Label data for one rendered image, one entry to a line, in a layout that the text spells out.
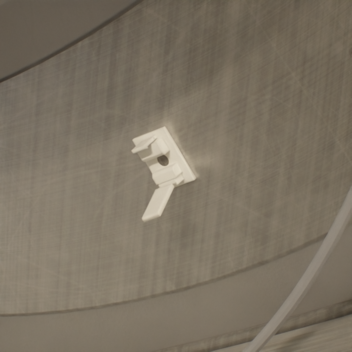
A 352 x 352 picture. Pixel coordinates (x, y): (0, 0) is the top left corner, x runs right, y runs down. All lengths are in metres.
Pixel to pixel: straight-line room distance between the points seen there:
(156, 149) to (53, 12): 0.09
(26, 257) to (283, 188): 0.13
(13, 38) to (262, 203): 0.11
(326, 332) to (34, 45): 0.15
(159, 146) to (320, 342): 0.09
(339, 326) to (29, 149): 0.14
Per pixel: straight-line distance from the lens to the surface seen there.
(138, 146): 0.96
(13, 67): 0.92
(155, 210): 0.95
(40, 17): 0.90
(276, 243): 0.96
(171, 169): 0.96
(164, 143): 0.96
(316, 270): 0.92
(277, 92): 0.93
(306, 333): 0.96
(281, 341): 0.97
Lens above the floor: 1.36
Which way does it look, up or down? 35 degrees down
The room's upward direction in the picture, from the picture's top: 6 degrees clockwise
